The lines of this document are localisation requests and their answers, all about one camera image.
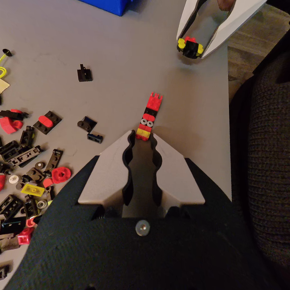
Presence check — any red black yellow lego strip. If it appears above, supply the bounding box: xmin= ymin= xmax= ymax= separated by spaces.
xmin=135 ymin=92 xmax=163 ymax=142

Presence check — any yellow lego string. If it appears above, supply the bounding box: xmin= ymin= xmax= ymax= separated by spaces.
xmin=0 ymin=48 xmax=13 ymax=80

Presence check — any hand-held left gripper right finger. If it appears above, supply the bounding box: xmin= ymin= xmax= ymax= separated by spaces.
xmin=150 ymin=133 xmax=206 ymax=217

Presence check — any pale yellow flat plastic piece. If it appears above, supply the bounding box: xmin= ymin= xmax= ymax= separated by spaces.
xmin=0 ymin=78 xmax=11 ymax=95

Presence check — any person's right hand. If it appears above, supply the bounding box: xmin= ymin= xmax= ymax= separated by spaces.
xmin=216 ymin=0 xmax=236 ymax=11

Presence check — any blue plastic bin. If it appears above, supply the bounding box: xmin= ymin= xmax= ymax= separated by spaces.
xmin=78 ymin=0 xmax=134 ymax=17

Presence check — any small black yellow lego assembly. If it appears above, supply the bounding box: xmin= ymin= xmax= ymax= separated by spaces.
xmin=177 ymin=36 xmax=204 ymax=60

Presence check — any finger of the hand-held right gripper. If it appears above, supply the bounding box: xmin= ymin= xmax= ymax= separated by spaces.
xmin=200 ymin=0 xmax=268 ymax=59
xmin=176 ymin=0 xmax=208 ymax=46

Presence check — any pile of loose lego pieces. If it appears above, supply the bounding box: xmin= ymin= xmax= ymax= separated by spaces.
xmin=0 ymin=109 xmax=105 ymax=280

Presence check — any dark lego clip plate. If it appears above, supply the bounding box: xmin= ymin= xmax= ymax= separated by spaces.
xmin=77 ymin=64 xmax=93 ymax=82

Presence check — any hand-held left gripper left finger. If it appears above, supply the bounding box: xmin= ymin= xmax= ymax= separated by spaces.
xmin=78 ymin=130 xmax=136 ymax=216

